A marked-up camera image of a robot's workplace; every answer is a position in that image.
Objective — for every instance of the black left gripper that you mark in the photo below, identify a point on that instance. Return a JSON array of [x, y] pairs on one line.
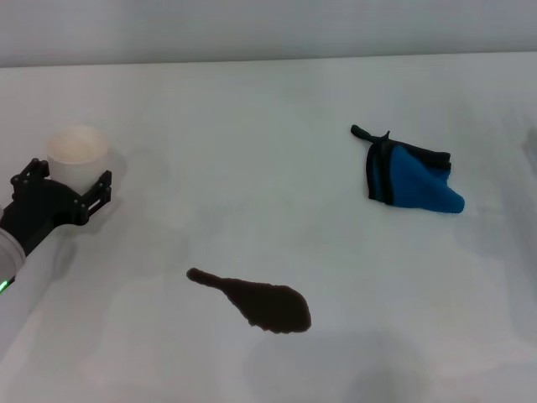
[[40, 212]]

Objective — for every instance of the white paper cup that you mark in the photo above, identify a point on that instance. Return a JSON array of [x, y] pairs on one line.
[[77, 161]]

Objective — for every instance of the blue rag with black trim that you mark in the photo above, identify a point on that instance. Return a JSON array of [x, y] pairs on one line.
[[413, 182]]

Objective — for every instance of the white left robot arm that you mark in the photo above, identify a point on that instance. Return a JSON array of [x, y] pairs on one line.
[[7, 260]]

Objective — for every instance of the black water stain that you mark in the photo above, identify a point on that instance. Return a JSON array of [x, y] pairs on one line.
[[272, 308]]

